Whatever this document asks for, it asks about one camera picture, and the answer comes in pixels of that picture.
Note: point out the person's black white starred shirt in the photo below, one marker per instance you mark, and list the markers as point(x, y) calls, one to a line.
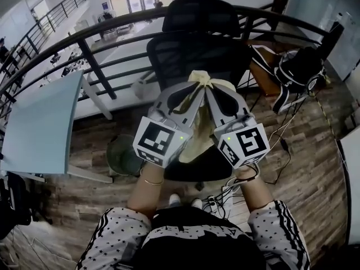
point(197, 243)

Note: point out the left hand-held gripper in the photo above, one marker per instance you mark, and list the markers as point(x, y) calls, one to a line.
point(154, 138)

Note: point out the green mesh waste bin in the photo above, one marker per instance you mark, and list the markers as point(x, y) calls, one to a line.
point(123, 156)

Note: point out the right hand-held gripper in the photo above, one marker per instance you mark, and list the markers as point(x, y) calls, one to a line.
point(250, 142)

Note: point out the black metal railing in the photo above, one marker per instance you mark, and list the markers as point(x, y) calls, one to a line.
point(97, 69)

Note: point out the black mesh office chair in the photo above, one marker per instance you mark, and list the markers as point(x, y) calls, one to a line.
point(197, 52)

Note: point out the person's white shoe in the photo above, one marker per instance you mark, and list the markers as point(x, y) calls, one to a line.
point(197, 203)
point(175, 200)

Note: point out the person's right forearm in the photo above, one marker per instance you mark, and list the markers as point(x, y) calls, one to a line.
point(256, 195)

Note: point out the white power strip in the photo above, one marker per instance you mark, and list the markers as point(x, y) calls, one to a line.
point(227, 201)

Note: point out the cream clothes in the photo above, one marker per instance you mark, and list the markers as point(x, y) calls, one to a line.
point(199, 77)

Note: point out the white table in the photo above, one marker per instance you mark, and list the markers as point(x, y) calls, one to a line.
point(351, 184)

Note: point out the person's white left shoe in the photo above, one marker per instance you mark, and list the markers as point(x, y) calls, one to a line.
point(175, 200)

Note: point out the person's left forearm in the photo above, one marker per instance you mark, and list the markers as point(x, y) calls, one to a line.
point(146, 195)

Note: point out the black swivel chair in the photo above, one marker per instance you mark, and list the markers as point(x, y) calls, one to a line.
point(17, 201)

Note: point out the pale blue glass table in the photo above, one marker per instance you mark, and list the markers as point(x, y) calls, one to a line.
point(42, 122)

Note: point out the person's white right shoe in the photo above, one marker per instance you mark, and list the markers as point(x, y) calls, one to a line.
point(197, 203)

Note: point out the white plastic jug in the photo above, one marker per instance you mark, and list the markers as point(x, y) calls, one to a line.
point(142, 89)

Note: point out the black white backpack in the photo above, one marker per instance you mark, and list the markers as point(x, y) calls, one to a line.
point(301, 66)

